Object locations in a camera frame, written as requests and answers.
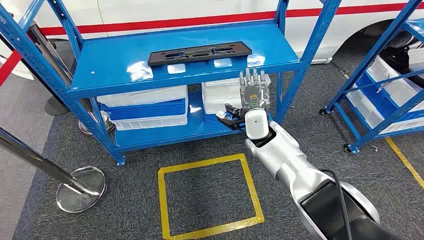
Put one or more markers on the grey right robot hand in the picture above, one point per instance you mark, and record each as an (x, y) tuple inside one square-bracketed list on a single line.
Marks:
[(255, 94)]

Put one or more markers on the black plastic plate frame part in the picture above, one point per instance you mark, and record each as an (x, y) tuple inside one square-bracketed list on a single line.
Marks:
[(155, 59)]

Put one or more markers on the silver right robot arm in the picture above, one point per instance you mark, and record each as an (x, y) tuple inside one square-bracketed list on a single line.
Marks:
[(288, 155)]

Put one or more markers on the blue wheeled shelf rack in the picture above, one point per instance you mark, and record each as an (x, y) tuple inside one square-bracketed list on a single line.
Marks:
[(364, 66)]

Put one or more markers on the blue metal shelf rack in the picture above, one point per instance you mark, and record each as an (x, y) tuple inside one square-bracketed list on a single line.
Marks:
[(132, 63)]

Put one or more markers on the black car part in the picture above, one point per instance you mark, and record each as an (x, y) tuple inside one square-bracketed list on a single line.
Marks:
[(397, 59)]

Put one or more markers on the white car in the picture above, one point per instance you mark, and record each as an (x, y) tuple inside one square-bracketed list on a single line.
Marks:
[(198, 10)]

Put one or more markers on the dark grey floor carpet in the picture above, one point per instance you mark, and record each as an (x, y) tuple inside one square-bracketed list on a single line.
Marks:
[(298, 205)]

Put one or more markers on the blue plastic bin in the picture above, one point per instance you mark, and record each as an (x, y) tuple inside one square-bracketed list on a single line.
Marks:
[(377, 96)]

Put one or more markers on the small white floor scrap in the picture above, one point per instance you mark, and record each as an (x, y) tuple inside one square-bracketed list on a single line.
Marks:
[(374, 148)]

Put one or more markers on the yellow tape square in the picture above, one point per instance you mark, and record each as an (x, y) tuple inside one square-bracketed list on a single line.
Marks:
[(161, 205)]

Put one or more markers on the red barrier belt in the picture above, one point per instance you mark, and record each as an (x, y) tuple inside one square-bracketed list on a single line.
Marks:
[(10, 68)]

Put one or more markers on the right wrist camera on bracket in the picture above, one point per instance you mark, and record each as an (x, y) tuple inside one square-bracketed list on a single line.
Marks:
[(232, 123)]

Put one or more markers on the black stanchion post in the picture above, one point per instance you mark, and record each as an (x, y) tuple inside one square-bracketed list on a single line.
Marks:
[(56, 107)]

